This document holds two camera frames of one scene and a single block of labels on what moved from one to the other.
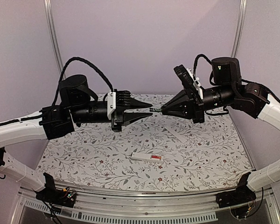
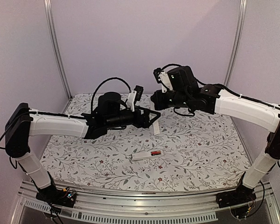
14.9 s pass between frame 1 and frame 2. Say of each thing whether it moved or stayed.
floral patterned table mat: stayed
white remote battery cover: moved
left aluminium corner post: stayed
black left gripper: moved
